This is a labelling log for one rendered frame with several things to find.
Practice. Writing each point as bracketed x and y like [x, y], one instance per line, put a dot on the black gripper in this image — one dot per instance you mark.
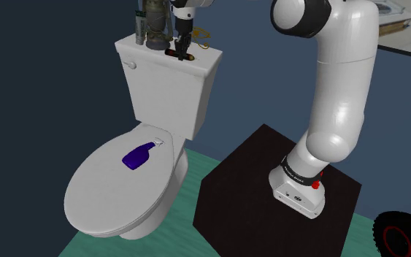
[183, 32]

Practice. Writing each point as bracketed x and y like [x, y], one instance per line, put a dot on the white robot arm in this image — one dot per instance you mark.
[336, 106]

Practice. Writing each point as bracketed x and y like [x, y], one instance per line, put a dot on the red and black cylinder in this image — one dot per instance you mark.
[171, 53]

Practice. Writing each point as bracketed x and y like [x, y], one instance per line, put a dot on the grey metal lantern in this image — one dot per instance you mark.
[157, 25]

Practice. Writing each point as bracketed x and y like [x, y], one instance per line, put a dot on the grey tube with green cap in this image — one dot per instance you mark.
[140, 28]

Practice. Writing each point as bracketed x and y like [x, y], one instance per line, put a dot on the white toilet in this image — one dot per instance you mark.
[166, 89]

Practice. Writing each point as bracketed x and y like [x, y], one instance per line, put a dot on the blue spray bottle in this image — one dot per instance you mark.
[137, 157]

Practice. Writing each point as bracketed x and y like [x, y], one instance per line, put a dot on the dark robot stand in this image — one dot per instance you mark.
[247, 199]

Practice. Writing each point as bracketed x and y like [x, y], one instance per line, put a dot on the white bathroom counter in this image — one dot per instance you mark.
[401, 25]

